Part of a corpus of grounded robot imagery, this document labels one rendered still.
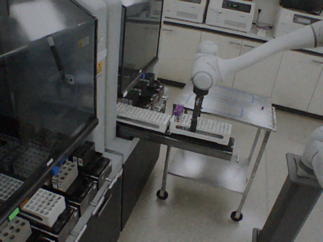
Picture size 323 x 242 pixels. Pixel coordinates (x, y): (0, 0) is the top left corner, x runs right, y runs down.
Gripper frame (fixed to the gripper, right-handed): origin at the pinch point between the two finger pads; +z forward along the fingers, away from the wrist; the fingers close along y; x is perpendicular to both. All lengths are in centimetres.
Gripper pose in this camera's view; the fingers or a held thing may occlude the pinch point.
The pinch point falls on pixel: (195, 122)
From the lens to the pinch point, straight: 144.9
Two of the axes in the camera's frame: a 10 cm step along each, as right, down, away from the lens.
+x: -9.6, -2.2, 1.9
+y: 2.7, -4.6, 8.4
